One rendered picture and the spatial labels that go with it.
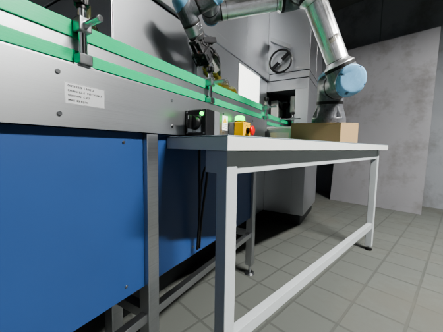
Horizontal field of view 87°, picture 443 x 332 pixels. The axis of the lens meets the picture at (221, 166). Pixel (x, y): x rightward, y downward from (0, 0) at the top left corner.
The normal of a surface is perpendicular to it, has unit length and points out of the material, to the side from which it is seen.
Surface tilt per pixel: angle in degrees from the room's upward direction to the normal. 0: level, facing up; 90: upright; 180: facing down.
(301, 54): 90
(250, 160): 90
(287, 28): 90
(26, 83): 90
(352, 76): 101
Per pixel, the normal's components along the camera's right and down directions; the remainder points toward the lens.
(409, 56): -0.71, -0.09
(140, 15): 0.87, 0.06
